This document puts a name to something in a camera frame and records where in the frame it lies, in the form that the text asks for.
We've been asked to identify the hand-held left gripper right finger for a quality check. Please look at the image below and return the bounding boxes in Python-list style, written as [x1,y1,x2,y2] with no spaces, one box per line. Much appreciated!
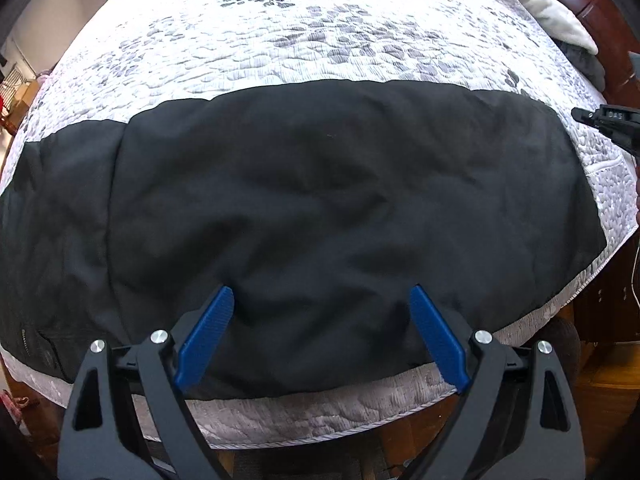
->
[409,284,586,480]

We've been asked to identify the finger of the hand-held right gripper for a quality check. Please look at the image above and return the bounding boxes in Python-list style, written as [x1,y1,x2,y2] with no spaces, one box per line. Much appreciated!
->
[572,105,607,133]

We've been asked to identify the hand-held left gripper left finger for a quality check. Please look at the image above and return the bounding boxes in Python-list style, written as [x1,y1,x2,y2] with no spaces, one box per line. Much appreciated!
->
[57,286,236,480]

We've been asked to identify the black pants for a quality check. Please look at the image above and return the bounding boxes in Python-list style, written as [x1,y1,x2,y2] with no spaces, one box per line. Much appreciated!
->
[0,79,607,402]

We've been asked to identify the white fleece blanket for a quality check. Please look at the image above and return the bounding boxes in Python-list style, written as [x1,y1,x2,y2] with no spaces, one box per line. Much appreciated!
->
[515,0,599,56]

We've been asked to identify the cardboard box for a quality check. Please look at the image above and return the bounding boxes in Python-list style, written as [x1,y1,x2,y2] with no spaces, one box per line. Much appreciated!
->
[0,67,43,137]

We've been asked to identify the white cable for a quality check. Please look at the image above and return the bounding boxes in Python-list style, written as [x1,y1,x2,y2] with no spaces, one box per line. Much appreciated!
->
[629,237,640,311]

